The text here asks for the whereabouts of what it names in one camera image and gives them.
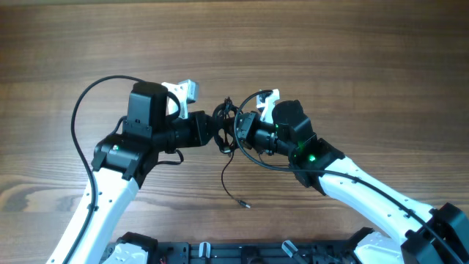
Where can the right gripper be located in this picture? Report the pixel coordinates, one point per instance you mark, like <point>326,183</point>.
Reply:
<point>249,122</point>

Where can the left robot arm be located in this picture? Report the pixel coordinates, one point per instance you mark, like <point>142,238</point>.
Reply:
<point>157,121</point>

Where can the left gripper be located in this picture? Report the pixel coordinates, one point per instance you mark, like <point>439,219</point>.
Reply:
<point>199,135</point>

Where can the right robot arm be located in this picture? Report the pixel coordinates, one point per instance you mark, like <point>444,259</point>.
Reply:
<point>409,231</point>

